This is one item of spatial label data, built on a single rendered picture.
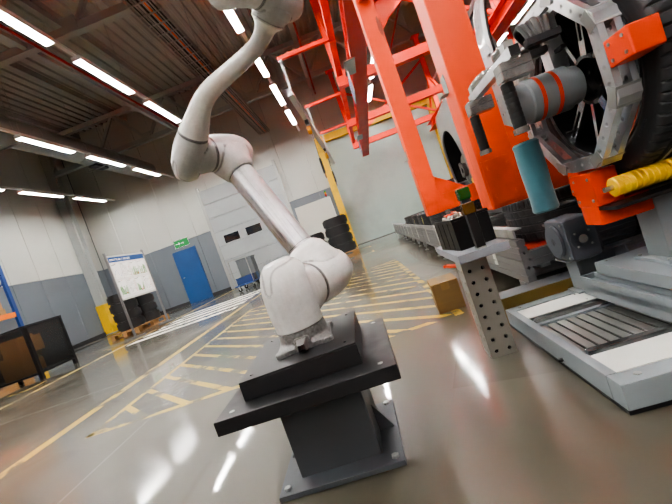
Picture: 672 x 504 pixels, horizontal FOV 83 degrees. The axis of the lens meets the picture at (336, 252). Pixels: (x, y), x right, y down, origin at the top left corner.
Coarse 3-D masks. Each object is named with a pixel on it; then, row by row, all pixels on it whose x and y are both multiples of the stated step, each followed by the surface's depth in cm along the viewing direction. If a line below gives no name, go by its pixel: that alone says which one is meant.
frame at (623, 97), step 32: (544, 0) 111; (576, 0) 101; (608, 0) 96; (608, 32) 98; (608, 64) 96; (608, 96) 99; (640, 96) 97; (544, 128) 145; (608, 128) 104; (576, 160) 124; (608, 160) 111
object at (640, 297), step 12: (588, 276) 152; (600, 276) 147; (588, 288) 149; (600, 288) 140; (612, 288) 132; (624, 288) 126; (636, 288) 127; (648, 288) 122; (660, 288) 116; (612, 300) 135; (624, 300) 128; (636, 300) 121; (648, 300) 116; (660, 300) 110; (648, 312) 118; (660, 312) 112
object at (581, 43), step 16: (560, 16) 125; (576, 32) 133; (576, 48) 138; (592, 48) 117; (576, 64) 124; (592, 64) 123; (640, 64) 97; (592, 80) 125; (592, 96) 126; (576, 112) 133; (592, 112) 124; (560, 128) 143; (576, 128) 137; (592, 128) 140; (576, 144) 137; (592, 144) 134
